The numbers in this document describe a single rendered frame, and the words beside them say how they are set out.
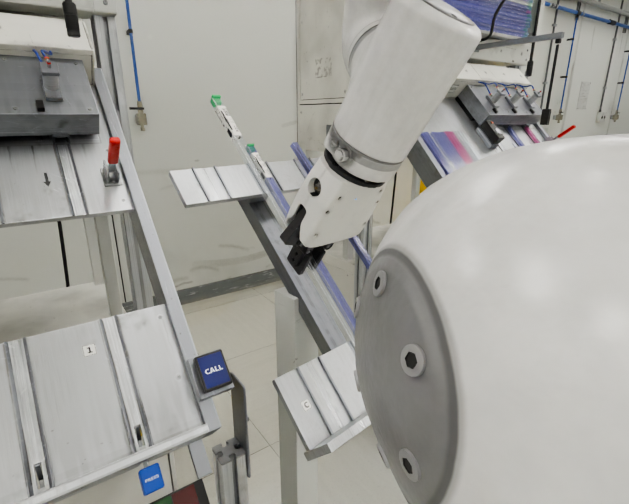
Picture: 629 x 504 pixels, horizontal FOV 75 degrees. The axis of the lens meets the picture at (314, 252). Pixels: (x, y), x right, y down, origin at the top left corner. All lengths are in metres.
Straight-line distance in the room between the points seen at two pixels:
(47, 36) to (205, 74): 1.75
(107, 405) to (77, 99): 0.50
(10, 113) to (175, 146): 1.78
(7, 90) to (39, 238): 1.70
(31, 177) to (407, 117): 0.60
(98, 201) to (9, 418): 0.34
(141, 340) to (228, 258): 2.14
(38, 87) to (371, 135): 0.60
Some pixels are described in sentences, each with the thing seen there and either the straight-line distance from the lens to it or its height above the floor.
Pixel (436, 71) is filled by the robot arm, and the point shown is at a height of 1.16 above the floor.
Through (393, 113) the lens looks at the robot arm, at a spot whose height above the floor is 1.13.
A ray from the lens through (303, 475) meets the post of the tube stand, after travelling 0.99.
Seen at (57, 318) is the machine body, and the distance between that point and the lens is 1.29.
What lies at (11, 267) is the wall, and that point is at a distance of 2.53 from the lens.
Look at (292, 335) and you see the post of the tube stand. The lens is 0.77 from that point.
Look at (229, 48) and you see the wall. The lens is 2.68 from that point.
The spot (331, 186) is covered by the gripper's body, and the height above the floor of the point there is 1.06.
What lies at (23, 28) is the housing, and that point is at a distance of 0.93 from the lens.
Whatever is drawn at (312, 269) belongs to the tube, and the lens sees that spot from 0.54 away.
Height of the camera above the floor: 1.13
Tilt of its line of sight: 18 degrees down
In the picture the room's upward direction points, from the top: straight up
